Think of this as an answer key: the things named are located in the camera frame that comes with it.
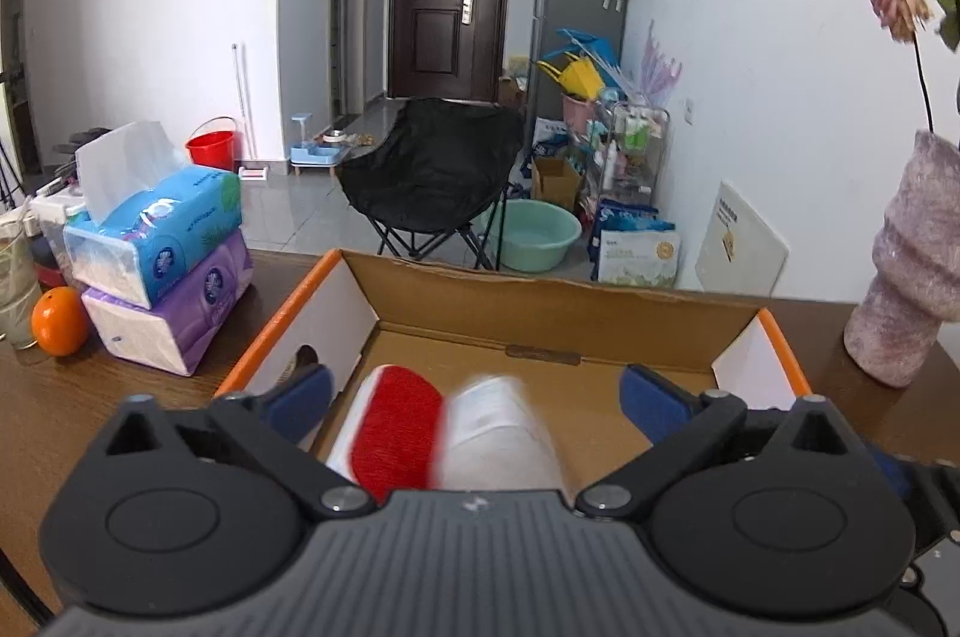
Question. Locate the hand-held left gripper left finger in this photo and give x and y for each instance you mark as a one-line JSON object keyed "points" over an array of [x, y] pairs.
{"points": [[300, 401]]}

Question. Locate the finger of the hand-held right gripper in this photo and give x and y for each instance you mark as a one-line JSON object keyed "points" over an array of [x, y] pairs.
{"points": [[892, 468]]}

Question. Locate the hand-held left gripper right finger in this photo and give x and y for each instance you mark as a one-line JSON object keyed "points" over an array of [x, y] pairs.
{"points": [[652, 404]]}

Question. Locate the red and white brush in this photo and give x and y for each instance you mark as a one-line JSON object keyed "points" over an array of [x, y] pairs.
{"points": [[390, 434]]}

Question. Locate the orange red cardboard box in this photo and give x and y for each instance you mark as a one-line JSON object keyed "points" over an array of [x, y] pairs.
{"points": [[525, 322]]}

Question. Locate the white plastic bottle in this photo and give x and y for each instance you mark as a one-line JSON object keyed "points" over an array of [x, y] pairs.
{"points": [[495, 442]]}

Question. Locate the purple tissue pack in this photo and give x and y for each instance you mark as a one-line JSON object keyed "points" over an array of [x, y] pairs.
{"points": [[187, 307]]}

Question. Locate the white green pack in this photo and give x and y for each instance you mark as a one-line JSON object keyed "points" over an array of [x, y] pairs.
{"points": [[637, 258]]}

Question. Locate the white board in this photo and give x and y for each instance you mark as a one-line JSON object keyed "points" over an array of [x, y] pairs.
{"points": [[739, 247]]}

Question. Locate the blue plastic pack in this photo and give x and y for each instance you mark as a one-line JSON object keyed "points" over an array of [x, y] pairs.
{"points": [[630, 217]]}

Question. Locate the pink ribbed vase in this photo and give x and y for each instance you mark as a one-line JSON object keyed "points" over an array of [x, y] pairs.
{"points": [[915, 277]]}

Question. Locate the green plastic basin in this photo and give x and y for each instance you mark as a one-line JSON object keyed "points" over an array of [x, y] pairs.
{"points": [[540, 239]]}

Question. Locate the blue tissue pack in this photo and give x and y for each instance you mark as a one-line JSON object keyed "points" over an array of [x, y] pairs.
{"points": [[172, 232]]}

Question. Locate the small brown cardboard box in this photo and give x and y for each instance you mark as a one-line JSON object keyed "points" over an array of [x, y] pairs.
{"points": [[555, 183]]}

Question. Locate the blue pet feeder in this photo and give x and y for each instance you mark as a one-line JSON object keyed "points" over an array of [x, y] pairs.
{"points": [[315, 156]]}

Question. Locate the orange fruit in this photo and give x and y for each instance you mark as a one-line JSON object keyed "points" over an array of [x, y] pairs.
{"points": [[60, 322]]}

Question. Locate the metal rack trolley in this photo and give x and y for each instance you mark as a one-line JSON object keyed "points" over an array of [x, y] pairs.
{"points": [[630, 150]]}

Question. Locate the black folding chair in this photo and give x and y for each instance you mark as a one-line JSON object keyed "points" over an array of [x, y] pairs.
{"points": [[427, 172]]}

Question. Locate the red bucket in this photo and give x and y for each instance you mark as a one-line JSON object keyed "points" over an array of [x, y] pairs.
{"points": [[211, 150]]}

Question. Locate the blue patterned bag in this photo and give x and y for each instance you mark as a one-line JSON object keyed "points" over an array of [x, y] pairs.
{"points": [[551, 136]]}

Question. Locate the clear drinking glass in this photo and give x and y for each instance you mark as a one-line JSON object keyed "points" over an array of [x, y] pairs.
{"points": [[19, 299]]}

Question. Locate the pink bucket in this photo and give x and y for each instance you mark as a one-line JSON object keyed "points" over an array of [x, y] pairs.
{"points": [[579, 112]]}

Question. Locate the white mop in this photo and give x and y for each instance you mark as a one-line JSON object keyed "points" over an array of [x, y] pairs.
{"points": [[241, 105]]}

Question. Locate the clear plastic food container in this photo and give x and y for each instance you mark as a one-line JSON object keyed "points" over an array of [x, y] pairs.
{"points": [[52, 209]]}

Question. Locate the purple plastic hangers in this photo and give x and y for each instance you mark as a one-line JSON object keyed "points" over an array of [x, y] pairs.
{"points": [[658, 71]]}

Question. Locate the yellow bag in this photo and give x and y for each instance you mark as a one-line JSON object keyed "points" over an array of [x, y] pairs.
{"points": [[579, 78]]}

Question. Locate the blue plastic dustpan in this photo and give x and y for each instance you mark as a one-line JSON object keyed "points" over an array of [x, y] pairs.
{"points": [[585, 41]]}

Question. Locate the dark brown entrance door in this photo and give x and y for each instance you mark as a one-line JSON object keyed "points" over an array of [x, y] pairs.
{"points": [[435, 45]]}

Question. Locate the white wall socket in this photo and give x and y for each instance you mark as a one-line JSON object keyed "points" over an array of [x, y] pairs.
{"points": [[691, 111]]}

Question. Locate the black plastic frame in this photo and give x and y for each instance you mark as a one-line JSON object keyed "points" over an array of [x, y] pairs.
{"points": [[82, 138]]}

